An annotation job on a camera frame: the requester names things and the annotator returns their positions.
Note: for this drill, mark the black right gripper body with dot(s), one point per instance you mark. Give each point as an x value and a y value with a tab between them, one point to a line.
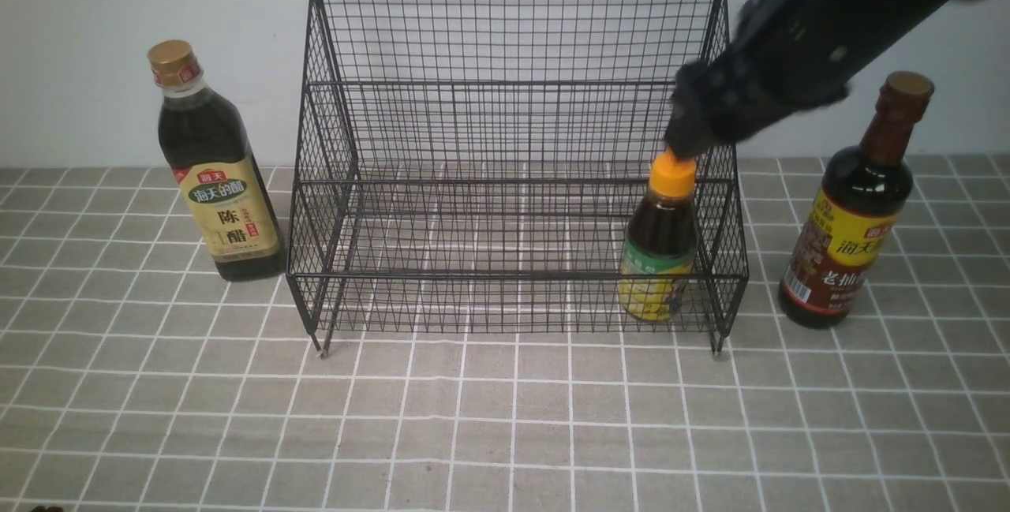
720	103

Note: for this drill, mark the vinegar bottle with gold cap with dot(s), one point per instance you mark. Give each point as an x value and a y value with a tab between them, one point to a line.
205	144

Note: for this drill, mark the black wire mesh shelf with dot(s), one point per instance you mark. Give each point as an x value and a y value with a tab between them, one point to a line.
469	167

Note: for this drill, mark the soy sauce bottle brown cap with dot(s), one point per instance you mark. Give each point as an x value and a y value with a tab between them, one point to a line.
861	193

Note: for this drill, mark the small bottle with orange cap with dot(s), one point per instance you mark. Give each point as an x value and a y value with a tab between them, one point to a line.
660	242

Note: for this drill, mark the grey checked tablecloth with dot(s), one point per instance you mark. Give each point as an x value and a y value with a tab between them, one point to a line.
135	379

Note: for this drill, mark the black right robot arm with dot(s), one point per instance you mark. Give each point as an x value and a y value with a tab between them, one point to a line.
788	57

